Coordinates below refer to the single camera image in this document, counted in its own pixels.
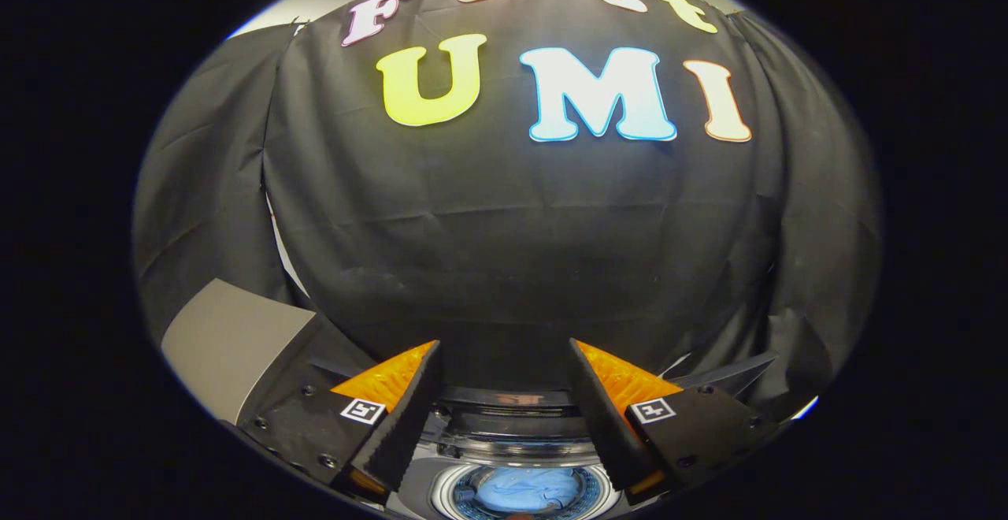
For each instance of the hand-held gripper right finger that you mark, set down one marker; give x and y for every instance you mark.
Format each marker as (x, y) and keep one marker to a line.
(602, 410)

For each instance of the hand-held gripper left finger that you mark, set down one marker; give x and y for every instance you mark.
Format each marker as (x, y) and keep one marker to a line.
(405, 410)

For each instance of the grey washing machine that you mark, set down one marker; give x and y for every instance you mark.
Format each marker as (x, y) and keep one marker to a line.
(441, 492)

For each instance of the light blue polo shirt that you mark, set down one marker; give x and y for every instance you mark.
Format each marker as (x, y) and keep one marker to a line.
(528, 488)

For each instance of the grey cabinet with black top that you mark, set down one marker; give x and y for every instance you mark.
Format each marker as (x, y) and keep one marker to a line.
(228, 339)

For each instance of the black backdrop cloth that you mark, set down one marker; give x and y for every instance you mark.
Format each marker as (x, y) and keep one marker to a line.
(512, 228)

